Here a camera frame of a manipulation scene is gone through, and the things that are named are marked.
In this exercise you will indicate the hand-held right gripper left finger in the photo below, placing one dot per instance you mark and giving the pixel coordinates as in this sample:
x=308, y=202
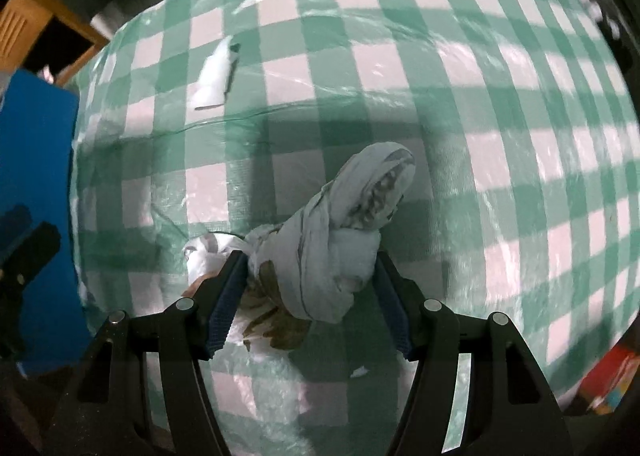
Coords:
x=227, y=306

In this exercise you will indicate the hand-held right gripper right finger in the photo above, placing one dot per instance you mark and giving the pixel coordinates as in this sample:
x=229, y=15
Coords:
x=395, y=316

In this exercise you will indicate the white wrapper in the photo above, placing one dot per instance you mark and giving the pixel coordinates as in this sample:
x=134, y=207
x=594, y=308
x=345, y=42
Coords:
x=215, y=75

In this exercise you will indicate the white paper scrap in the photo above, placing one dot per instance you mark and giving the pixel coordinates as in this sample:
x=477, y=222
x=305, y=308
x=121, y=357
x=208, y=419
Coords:
x=360, y=372

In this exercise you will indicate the white crumpled plastic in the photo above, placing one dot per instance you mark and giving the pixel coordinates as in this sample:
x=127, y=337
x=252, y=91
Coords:
x=205, y=256

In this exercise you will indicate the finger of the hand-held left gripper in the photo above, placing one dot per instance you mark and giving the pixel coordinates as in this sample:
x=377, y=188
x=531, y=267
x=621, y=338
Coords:
x=37, y=246
x=12, y=223

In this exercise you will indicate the colourful box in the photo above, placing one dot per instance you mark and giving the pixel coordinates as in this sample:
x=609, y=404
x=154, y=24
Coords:
x=610, y=376

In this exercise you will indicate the green checked tablecloth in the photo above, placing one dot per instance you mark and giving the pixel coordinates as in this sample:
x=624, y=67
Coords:
x=500, y=135

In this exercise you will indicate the pale printed cloth bundle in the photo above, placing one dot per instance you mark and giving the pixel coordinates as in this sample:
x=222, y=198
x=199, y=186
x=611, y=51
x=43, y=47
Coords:
x=320, y=246

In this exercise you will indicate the wooden louvered door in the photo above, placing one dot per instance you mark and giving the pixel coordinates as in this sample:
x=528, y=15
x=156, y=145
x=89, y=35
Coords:
x=20, y=20

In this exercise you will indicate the blue flat box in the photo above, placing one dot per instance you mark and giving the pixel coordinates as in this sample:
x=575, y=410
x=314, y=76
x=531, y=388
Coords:
x=40, y=145

